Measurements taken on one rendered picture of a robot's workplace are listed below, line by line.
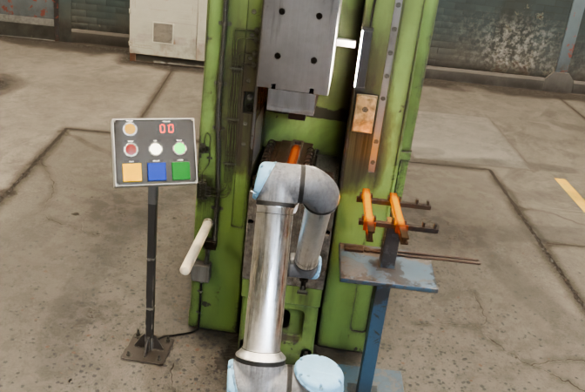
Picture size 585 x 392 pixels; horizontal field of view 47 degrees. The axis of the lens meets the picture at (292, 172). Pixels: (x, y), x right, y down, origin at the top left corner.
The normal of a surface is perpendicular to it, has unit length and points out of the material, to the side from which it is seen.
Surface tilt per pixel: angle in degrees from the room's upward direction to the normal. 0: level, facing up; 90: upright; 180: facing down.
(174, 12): 90
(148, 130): 60
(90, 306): 0
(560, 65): 90
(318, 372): 5
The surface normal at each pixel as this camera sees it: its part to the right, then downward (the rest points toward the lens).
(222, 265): -0.11, 0.38
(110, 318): 0.11, -0.92
